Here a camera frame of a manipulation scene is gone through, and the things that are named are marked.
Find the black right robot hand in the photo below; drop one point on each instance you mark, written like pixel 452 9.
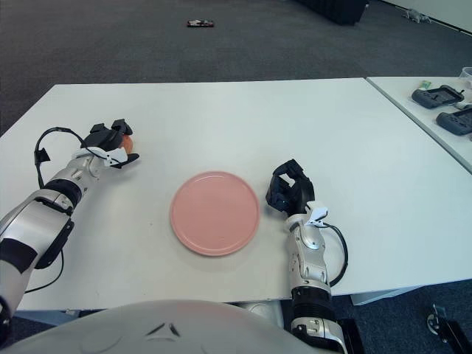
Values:
pixel 298 191

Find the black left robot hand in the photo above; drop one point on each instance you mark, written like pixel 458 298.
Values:
pixel 103 138

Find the red yellow apple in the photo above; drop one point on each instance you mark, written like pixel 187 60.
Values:
pixel 128 144

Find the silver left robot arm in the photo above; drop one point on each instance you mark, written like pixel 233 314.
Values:
pixel 37 221

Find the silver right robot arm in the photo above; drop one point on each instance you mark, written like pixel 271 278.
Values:
pixel 309 258

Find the pink round plate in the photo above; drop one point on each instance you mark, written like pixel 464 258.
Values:
pixel 214 214

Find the black phone with print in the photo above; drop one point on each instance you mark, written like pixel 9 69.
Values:
pixel 200 23

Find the small green packet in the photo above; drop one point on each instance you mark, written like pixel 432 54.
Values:
pixel 426 84

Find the dark grey controller with screen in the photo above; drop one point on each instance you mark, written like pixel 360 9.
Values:
pixel 437 96

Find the dark grey controller with buttons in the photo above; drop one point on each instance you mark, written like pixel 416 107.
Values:
pixel 456 121

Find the black box case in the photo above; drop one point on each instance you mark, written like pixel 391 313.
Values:
pixel 332 10

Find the grey robot torso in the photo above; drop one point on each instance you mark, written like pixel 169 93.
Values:
pixel 147 332

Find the clear plastic cup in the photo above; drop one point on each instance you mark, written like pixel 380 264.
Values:
pixel 467 76

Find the black stand with caster wheel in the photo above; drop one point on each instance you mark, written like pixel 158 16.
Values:
pixel 451 328

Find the small grey robot dog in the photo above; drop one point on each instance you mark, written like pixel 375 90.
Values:
pixel 416 15

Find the white table frame beam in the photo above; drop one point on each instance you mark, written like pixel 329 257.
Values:
pixel 376 296

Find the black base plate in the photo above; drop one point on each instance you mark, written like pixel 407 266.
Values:
pixel 352 337

